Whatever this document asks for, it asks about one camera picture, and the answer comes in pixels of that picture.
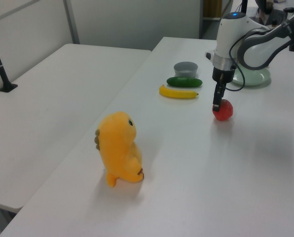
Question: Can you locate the grey partition post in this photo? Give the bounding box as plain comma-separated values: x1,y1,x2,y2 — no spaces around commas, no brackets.
62,0,80,45

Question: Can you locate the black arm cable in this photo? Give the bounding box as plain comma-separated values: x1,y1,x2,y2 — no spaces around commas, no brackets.
229,28,270,92

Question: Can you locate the green cucumber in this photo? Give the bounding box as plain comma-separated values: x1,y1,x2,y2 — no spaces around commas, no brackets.
166,76,203,88

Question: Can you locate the yellow wooden door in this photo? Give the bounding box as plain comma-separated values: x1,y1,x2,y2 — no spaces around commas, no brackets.
203,0,223,20

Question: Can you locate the pale green plate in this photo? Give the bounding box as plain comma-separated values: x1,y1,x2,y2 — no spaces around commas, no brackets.
232,66,271,86

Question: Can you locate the black keyboard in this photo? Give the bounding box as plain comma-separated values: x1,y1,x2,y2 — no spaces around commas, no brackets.
267,9,289,27

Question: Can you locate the white side table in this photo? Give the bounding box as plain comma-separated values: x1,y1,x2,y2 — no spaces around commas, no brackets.
0,43,152,214

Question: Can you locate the orange plush dinosaur toy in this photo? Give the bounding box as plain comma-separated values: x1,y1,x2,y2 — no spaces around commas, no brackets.
94,111,145,189

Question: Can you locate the yellow banana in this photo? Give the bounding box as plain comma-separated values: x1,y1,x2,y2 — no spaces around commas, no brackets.
159,84,200,99

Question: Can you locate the grey bowl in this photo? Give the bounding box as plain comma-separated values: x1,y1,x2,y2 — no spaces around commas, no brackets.
173,61,199,78

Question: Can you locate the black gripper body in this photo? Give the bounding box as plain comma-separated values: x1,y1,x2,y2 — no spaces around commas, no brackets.
212,66,236,84

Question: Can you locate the red apple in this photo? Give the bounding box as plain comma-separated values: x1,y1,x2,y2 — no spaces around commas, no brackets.
212,99,234,122

